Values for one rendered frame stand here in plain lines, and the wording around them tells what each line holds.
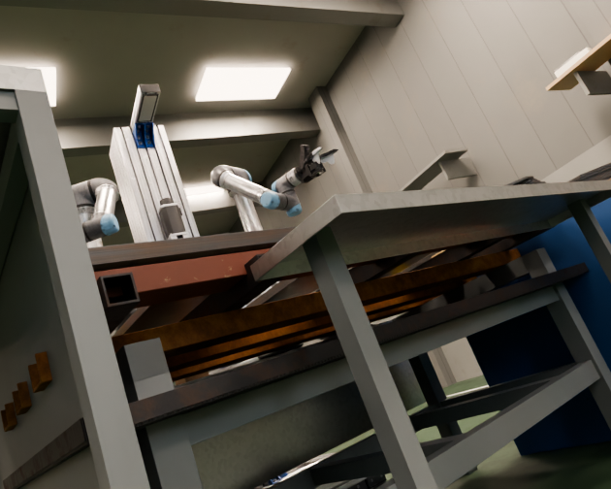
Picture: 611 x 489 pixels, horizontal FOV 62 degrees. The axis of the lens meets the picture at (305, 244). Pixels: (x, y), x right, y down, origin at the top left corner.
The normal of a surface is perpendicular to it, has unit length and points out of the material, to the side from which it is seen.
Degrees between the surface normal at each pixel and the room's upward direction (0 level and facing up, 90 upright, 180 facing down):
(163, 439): 90
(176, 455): 90
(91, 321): 90
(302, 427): 90
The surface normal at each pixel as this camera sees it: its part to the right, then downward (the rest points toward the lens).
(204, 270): 0.55, -0.43
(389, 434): -0.76, 0.11
